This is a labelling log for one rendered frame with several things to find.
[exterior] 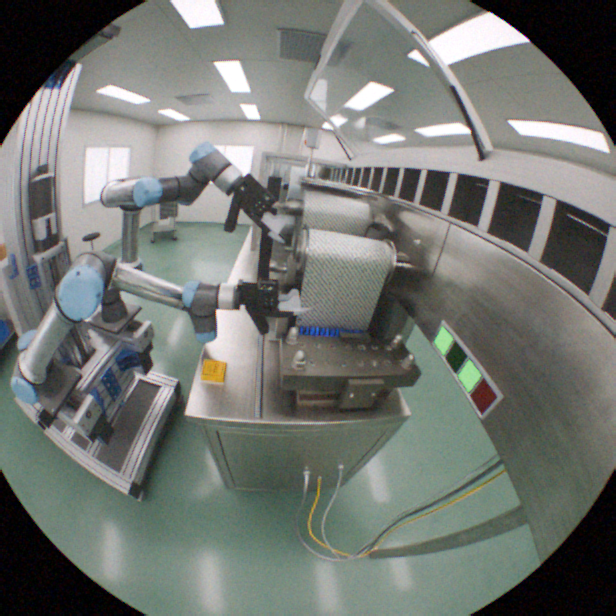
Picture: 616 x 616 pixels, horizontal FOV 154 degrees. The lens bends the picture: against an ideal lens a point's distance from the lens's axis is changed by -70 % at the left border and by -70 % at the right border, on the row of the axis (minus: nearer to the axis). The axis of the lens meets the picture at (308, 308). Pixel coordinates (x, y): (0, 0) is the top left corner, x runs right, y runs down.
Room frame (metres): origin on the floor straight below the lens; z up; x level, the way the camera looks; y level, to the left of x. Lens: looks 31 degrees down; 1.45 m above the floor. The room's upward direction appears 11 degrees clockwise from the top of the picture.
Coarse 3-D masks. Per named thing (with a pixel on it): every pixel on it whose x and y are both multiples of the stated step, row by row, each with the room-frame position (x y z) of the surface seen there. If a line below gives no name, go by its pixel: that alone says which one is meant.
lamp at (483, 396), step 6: (480, 384) 0.27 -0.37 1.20; (486, 384) 0.26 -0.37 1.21; (480, 390) 0.26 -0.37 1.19; (486, 390) 0.25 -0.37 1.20; (474, 396) 0.26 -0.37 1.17; (480, 396) 0.25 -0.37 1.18; (486, 396) 0.24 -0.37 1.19; (492, 396) 0.23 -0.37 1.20; (480, 402) 0.24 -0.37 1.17; (486, 402) 0.23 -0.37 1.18; (480, 408) 0.23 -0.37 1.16; (486, 408) 0.22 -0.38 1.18
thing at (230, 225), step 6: (234, 198) 0.60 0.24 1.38; (240, 198) 0.60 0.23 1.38; (234, 204) 0.60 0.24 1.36; (240, 204) 0.62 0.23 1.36; (234, 210) 0.60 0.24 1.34; (228, 216) 0.60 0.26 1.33; (234, 216) 0.60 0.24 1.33; (228, 222) 0.60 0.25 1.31; (234, 222) 0.60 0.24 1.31; (228, 228) 0.60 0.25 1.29; (234, 228) 0.61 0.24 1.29
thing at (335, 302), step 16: (304, 288) 0.59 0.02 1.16; (320, 288) 0.60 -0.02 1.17; (336, 288) 0.61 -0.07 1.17; (352, 288) 0.62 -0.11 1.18; (368, 288) 0.63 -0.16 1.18; (304, 304) 0.59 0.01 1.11; (320, 304) 0.60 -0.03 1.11; (336, 304) 0.61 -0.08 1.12; (352, 304) 0.62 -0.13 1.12; (368, 304) 0.63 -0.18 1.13; (304, 320) 0.59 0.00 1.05; (320, 320) 0.60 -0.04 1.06; (336, 320) 0.61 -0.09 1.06; (352, 320) 0.62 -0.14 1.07; (368, 320) 0.64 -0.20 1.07
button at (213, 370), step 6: (210, 360) 0.47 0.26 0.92; (216, 360) 0.47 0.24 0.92; (204, 366) 0.44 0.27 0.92; (210, 366) 0.44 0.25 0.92; (216, 366) 0.45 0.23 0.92; (222, 366) 0.46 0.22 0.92; (204, 372) 0.41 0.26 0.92; (210, 372) 0.42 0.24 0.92; (216, 372) 0.43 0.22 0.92; (222, 372) 0.43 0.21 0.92; (204, 378) 0.40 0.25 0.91; (210, 378) 0.41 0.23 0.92; (216, 378) 0.41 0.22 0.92; (222, 378) 0.41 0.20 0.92
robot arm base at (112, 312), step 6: (120, 294) 0.69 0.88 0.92; (120, 300) 0.67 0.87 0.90; (102, 306) 0.59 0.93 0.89; (108, 306) 0.60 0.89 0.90; (114, 306) 0.62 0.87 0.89; (120, 306) 0.65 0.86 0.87; (126, 306) 0.70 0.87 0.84; (102, 312) 0.58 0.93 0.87; (108, 312) 0.59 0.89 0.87; (114, 312) 0.61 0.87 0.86; (120, 312) 0.64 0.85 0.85; (126, 312) 0.68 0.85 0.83; (102, 318) 0.57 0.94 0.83; (108, 318) 0.58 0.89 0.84; (114, 318) 0.60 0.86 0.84; (120, 318) 0.62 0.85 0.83
